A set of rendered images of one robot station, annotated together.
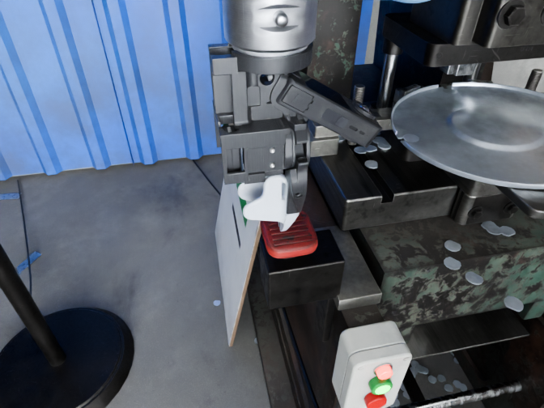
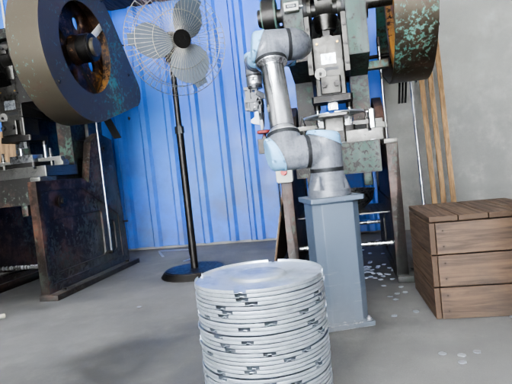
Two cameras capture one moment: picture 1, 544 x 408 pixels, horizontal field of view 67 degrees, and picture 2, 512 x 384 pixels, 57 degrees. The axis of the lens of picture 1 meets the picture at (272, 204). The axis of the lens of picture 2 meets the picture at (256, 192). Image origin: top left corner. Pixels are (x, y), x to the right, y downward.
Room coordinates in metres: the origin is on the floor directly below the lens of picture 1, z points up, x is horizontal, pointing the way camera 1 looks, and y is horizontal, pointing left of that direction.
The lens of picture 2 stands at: (-1.77, -0.83, 0.58)
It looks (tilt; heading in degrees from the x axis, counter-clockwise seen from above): 3 degrees down; 23
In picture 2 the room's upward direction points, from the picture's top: 6 degrees counter-clockwise
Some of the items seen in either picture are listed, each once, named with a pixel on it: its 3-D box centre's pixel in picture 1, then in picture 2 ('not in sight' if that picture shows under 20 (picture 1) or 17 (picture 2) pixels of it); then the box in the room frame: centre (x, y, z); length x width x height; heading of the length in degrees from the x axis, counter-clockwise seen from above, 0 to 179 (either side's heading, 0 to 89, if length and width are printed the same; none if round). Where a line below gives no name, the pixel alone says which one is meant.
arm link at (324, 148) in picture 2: not in sight; (322, 148); (-0.13, -0.42, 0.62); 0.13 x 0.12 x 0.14; 120
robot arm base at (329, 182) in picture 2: not in sight; (328, 181); (-0.13, -0.42, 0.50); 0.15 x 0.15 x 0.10
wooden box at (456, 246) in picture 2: not in sight; (474, 253); (0.15, -0.88, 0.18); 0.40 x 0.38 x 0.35; 14
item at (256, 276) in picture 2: not in sight; (258, 274); (-0.78, -0.41, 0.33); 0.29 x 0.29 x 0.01
